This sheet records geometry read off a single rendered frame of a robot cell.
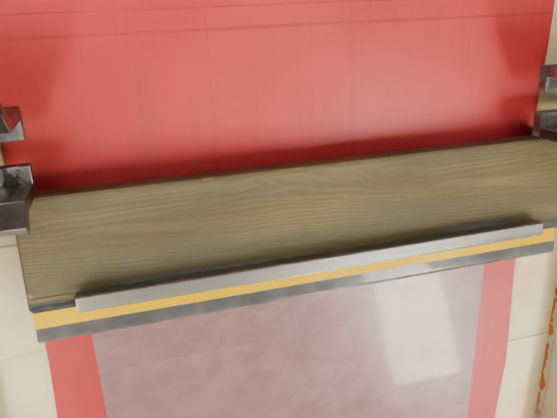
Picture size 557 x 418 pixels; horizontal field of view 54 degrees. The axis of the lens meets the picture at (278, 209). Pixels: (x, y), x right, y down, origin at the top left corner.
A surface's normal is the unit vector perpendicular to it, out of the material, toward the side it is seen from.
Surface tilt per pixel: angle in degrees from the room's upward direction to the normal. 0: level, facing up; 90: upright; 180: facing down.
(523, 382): 32
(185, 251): 43
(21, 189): 122
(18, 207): 77
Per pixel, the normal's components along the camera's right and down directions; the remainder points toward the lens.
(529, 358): 0.27, 0.33
